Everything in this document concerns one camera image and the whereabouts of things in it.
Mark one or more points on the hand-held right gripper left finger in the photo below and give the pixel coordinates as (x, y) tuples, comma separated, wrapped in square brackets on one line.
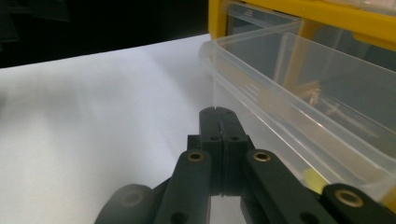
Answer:
[(213, 130)]

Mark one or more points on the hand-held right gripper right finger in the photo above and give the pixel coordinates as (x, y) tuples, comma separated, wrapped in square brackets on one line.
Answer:
[(232, 137)]

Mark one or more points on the single clear pull-out drawer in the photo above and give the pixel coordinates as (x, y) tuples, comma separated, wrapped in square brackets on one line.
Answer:
[(280, 102)]

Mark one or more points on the yellow and black storage organizer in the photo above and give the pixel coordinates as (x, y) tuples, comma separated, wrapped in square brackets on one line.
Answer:
[(342, 18)]

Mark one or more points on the set of clear organizer drawers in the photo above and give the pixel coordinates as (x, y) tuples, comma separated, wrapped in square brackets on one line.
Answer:
[(249, 21)]

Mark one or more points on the white table cover sheet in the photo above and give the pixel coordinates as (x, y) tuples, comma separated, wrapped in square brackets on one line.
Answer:
[(93, 124)]

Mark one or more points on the black curtain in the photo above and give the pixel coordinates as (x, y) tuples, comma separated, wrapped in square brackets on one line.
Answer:
[(109, 25)]

